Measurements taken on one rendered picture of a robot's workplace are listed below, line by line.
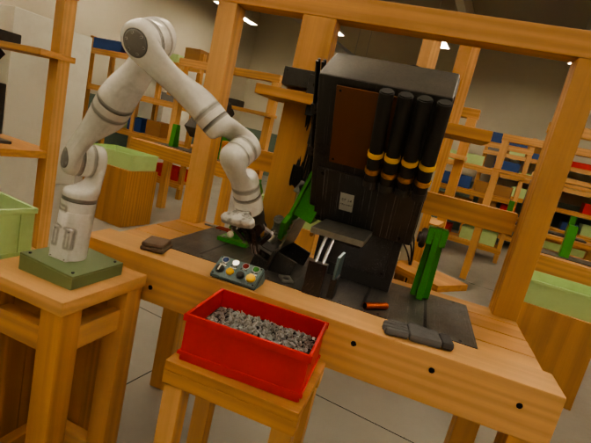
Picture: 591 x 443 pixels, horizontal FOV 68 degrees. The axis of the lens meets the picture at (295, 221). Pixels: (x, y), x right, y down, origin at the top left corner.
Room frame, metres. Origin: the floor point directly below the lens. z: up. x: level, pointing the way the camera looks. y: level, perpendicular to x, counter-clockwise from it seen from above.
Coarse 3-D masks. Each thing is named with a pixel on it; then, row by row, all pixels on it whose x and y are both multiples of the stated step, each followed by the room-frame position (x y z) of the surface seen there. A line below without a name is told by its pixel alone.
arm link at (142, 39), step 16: (128, 32) 0.96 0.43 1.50; (144, 32) 0.95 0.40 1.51; (160, 32) 0.98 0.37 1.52; (128, 48) 0.97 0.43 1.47; (144, 48) 0.96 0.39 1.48; (160, 48) 0.96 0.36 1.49; (144, 64) 0.97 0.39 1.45; (160, 64) 0.96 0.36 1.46; (160, 80) 0.98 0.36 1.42; (176, 80) 0.97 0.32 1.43; (192, 80) 0.99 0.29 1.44; (176, 96) 0.99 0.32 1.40; (192, 96) 0.98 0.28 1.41; (208, 96) 1.00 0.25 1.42; (192, 112) 0.99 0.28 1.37; (208, 112) 0.99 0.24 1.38
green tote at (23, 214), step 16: (0, 192) 1.44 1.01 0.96; (0, 208) 1.44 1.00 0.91; (16, 208) 1.31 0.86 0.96; (32, 208) 1.35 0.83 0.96; (0, 224) 1.27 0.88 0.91; (16, 224) 1.31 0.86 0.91; (32, 224) 1.36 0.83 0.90; (0, 240) 1.27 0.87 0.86; (16, 240) 1.31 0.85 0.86; (32, 240) 1.36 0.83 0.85; (0, 256) 1.27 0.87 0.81; (16, 256) 1.32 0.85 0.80
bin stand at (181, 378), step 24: (168, 360) 0.94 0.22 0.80; (168, 384) 0.93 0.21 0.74; (192, 384) 0.92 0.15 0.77; (216, 384) 0.90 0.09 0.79; (240, 384) 0.91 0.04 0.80; (312, 384) 0.98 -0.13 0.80; (168, 408) 0.93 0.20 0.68; (240, 408) 0.88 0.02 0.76; (264, 408) 0.87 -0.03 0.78; (288, 408) 0.86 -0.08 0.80; (168, 432) 0.93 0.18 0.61; (192, 432) 1.13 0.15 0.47; (288, 432) 0.85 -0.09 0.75
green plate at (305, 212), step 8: (304, 184) 1.45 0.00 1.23; (304, 192) 1.46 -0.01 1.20; (296, 200) 1.45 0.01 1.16; (304, 200) 1.46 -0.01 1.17; (296, 208) 1.46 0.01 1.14; (304, 208) 1.46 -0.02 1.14; (312, 208) 1.45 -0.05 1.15; (296, 216) 1.54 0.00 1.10; (304, 216) 1.45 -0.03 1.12; (312, 216) 1.45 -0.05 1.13
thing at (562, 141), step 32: (224, 32) 1.96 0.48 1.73; (320, 32) 1.86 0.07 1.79; (224, 64) 1.96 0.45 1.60; (320, 64) 1.85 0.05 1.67; (576, 64) 1.62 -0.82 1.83; (224, 96) 2.00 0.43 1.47; (576, 96) 1.61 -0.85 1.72; (288, 128) 1.87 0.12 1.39; (576, 128) 1.60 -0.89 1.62; (192, 160) 1.97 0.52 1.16; (288, 160) 1.86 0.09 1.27; (544, 160) 1.62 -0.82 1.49; (192, 192) 1.97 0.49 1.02; (288, 192) 1.85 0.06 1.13; (544, 192) 1.61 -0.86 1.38; (544, 224) 1.60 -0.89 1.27; (512, 256) 1.62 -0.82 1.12; (512, 288) 1.61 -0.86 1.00; (512, 320) 1.60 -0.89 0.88
